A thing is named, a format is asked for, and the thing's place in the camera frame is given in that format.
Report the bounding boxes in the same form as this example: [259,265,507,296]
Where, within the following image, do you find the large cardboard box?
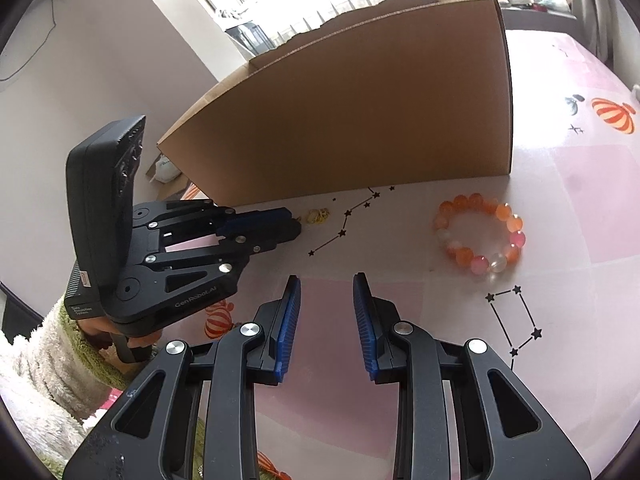
[156,0,514,207]

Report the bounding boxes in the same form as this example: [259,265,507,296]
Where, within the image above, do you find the black metal rack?
[225,22,277,57]

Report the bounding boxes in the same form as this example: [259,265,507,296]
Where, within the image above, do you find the orange bead bracelet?
[432,194,528,275]

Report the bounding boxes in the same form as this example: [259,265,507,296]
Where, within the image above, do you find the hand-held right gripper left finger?
[62,275,302,480]

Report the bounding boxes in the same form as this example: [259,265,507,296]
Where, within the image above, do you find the person's left hand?
[80,317,162,362]

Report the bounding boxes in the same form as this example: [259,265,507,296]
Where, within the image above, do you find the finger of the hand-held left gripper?
[131,198,302,237]
[144,233,299,274]

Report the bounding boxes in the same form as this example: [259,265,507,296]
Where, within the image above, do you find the open cardboard box with bags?
[145,152,193,199]

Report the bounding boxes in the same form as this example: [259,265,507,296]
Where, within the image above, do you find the grey cabinet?
[500,7,583,32]

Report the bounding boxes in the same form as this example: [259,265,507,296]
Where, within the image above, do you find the pale crumpled plastic bag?
[152,156,184,184]

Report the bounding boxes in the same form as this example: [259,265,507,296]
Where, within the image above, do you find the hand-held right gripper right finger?
[352,272,593,480]

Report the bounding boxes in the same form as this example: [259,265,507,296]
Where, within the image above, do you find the person's left forearm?
[0,294,151,466]

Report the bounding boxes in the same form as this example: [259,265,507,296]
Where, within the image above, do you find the pink printed tablecloth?
[95,27,640,480]

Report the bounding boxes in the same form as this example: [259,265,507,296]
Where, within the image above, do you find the beige curtain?
[570,0,617,63]

